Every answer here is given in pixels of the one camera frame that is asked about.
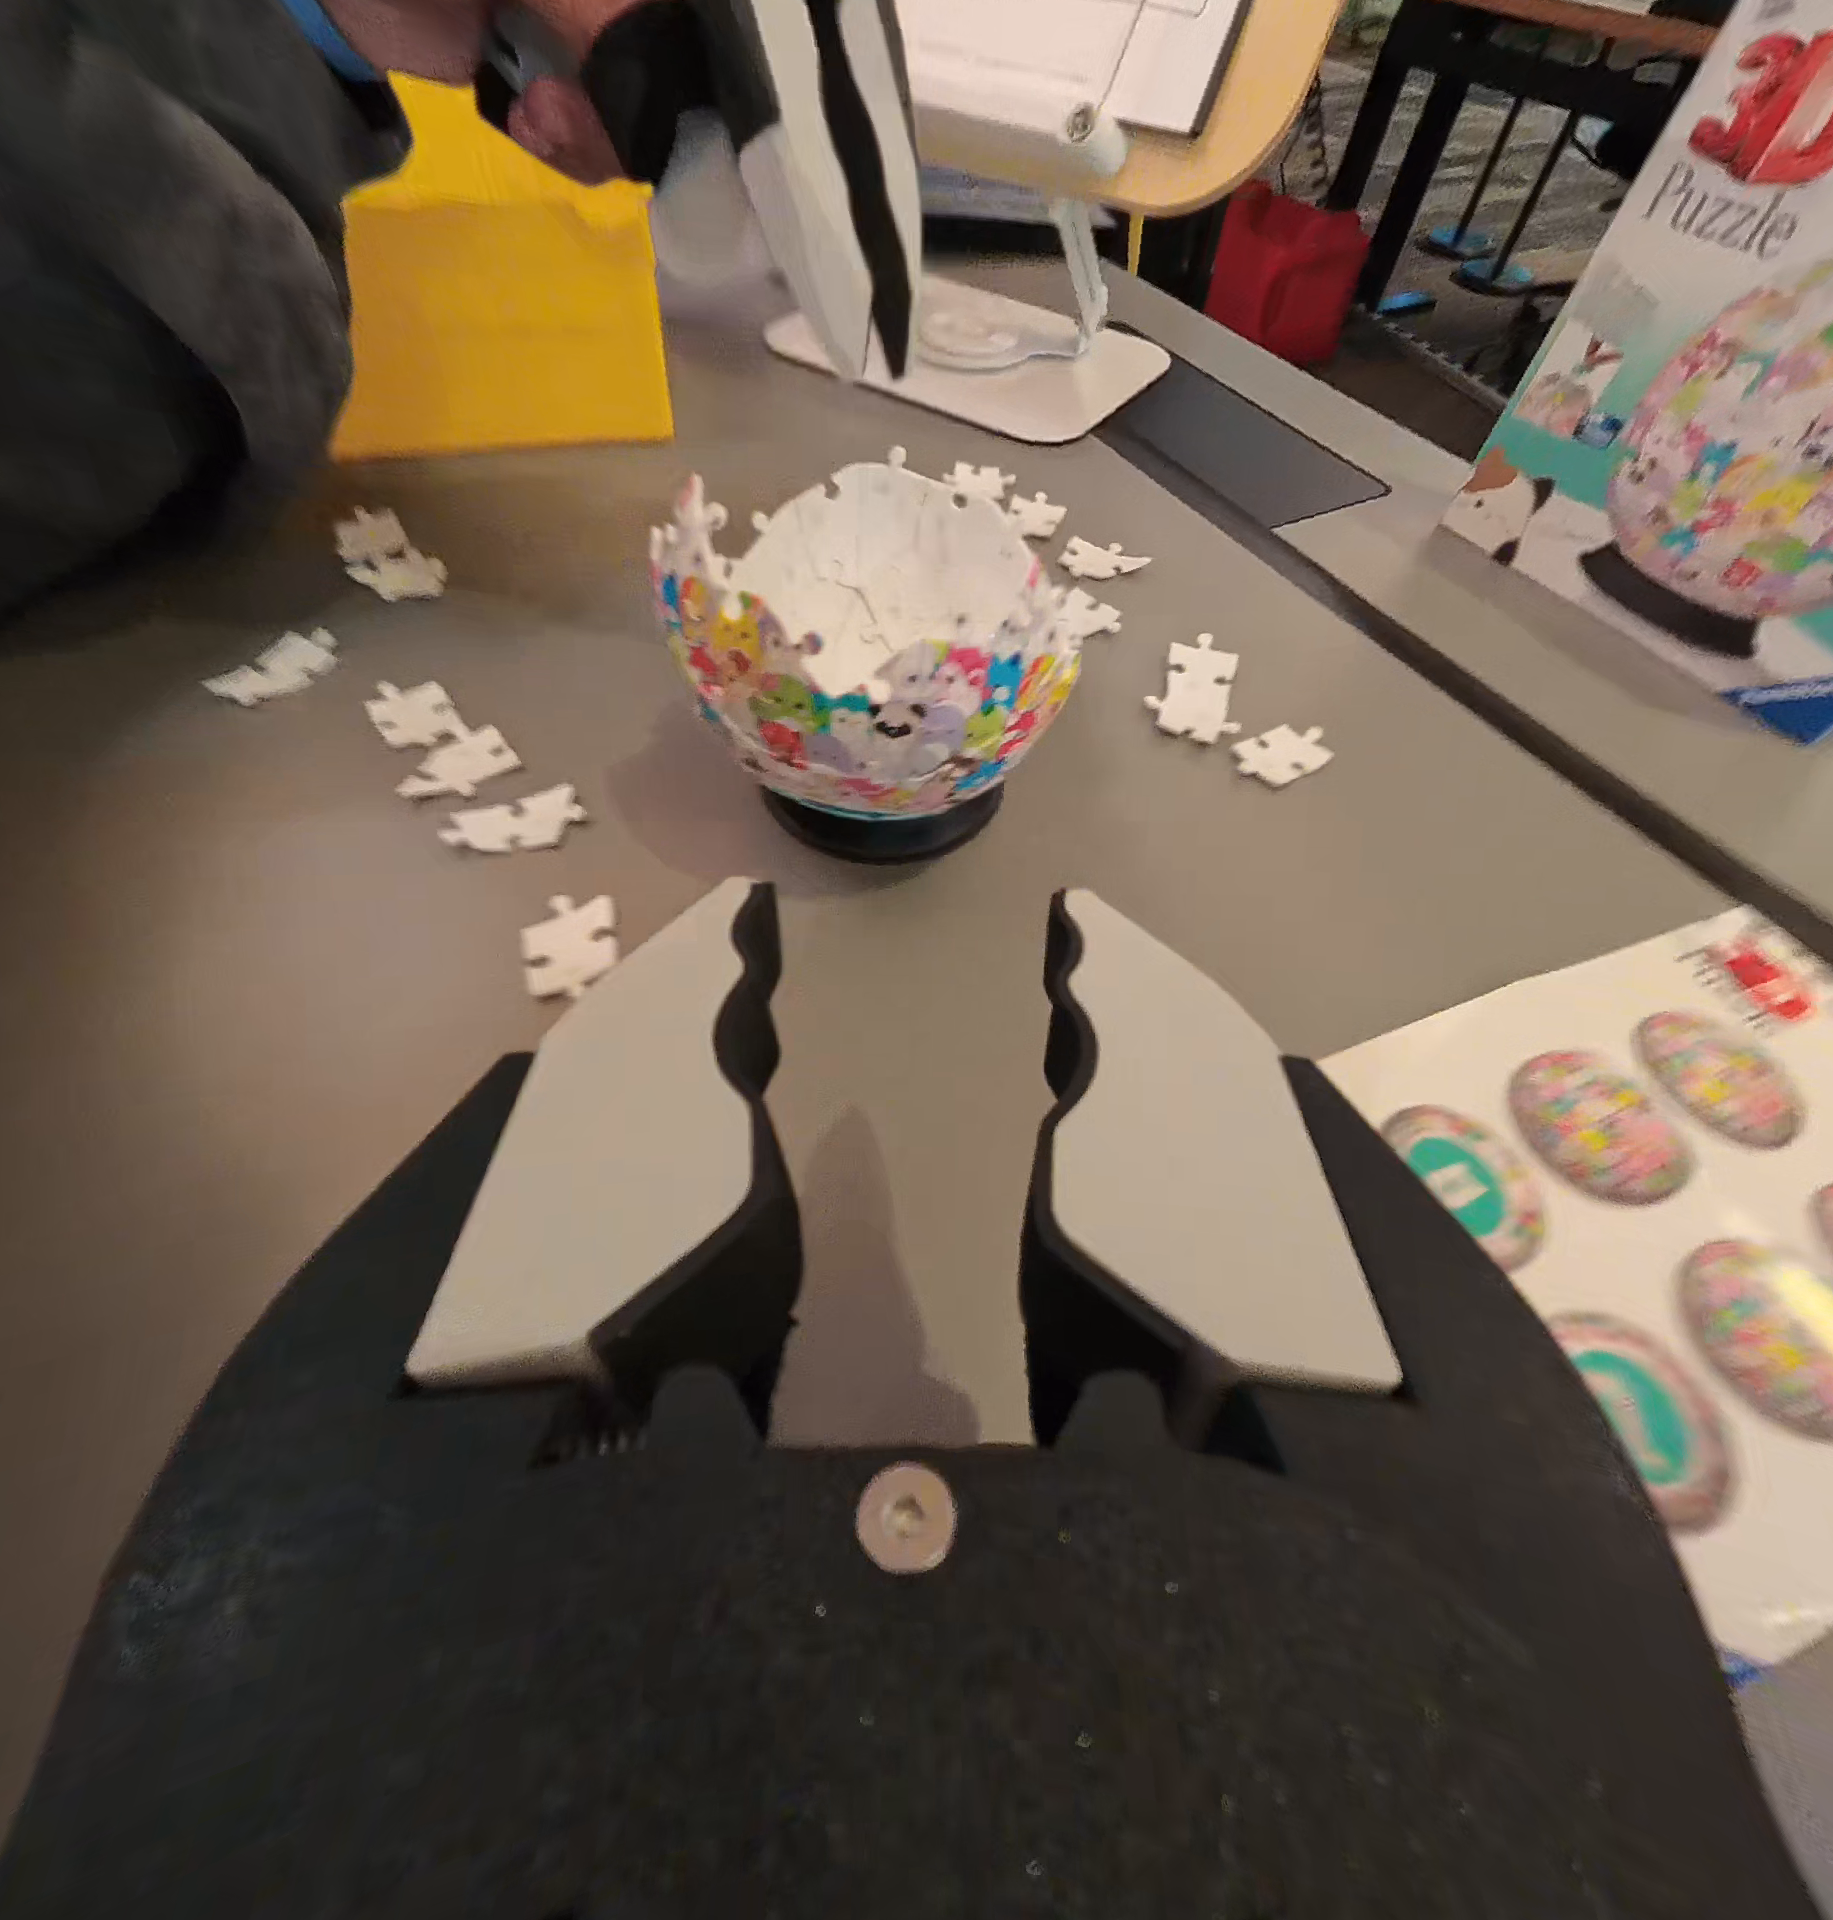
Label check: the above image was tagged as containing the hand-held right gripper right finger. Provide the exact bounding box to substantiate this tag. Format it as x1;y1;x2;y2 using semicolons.
1022;888;1402;1406

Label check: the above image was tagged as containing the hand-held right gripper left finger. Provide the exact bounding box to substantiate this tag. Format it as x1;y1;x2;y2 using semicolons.
407;880;804;1398

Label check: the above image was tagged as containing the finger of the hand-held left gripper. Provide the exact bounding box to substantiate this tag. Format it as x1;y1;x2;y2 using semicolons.
804;0;925;383
705;0;876;383

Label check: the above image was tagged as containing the black ball stand ring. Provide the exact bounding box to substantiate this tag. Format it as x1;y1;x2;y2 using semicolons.
754;769;1009;873

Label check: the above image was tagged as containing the puzzle pieces group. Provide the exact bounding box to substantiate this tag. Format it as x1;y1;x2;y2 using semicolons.
939;459;1338;791

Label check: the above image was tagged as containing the partly built white puzzle ball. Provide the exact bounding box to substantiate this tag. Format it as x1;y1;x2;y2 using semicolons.
649;452;1096;819

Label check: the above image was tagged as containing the colourful puzzle ball box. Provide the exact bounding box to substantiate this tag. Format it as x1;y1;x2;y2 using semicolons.
1441;0;1833;745

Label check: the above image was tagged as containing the person's left hand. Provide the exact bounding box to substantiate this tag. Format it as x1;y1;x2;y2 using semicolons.
343;0;673;186

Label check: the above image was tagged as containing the white clamp bar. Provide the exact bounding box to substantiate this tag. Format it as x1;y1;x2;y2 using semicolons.
908;89;1130;193

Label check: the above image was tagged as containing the printed paper sheet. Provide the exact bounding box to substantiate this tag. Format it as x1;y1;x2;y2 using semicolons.
897;0;1255;138

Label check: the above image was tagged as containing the yellow plastic bin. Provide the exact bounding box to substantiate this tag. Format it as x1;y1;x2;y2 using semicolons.
328;74;682;462

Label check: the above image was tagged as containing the blue wristband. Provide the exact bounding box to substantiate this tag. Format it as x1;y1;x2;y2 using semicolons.
282;0;383;83

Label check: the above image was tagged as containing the wooden document board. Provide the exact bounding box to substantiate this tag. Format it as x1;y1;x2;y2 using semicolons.
889;0;1349;221

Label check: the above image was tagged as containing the red bin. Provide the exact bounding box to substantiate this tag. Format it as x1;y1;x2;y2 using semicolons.
1207;186;1376;370

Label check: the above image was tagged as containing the printed instruction leaflet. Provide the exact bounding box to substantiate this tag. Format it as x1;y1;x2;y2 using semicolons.
1319;905;1833;1683

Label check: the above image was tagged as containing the dark grey table flap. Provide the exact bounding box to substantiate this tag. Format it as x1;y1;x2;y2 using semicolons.
1112;349;1393;539

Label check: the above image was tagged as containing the background wooden table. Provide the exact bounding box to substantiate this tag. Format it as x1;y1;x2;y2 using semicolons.
1341;0;1759;310

